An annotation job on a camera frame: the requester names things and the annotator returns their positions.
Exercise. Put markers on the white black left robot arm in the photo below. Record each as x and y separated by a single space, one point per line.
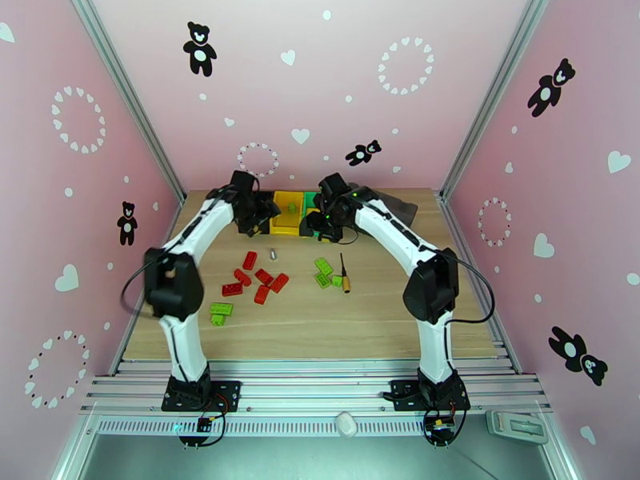
200 231

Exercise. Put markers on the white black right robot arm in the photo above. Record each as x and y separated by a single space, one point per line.
395 227

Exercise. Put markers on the black plastic bin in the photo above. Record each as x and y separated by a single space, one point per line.
243 229

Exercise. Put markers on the yellow plastic bin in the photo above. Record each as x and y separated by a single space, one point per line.
285 225

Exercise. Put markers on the green plastic bin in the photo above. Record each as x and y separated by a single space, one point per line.
311 197

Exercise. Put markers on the grey compartment organizer box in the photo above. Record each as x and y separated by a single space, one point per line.
395 206

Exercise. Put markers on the white round knob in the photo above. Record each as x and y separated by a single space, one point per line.
346 424

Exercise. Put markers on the slotted metal strip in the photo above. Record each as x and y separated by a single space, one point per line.
280 427

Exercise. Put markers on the left base power wiring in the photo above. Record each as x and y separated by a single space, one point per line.
203 423

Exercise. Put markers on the base power wiring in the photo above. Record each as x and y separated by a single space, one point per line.
203 423
440 423

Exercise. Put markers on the right base power wiring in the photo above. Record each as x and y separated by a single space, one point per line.
440 423

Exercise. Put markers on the grey metal bottom panel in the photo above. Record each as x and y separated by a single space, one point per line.
310 461

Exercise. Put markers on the grey plastic clamp device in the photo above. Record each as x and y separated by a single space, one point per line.
517 427

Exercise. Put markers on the aluminium rail bed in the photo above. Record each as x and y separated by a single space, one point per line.
310 388

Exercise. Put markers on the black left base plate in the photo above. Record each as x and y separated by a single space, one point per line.
227 393

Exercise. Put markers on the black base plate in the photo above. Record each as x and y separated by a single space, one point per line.
227 393
402 393

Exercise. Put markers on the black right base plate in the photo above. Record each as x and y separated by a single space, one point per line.
402 393

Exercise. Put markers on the aluminium frame post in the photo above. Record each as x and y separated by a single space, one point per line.
125 88
496 88

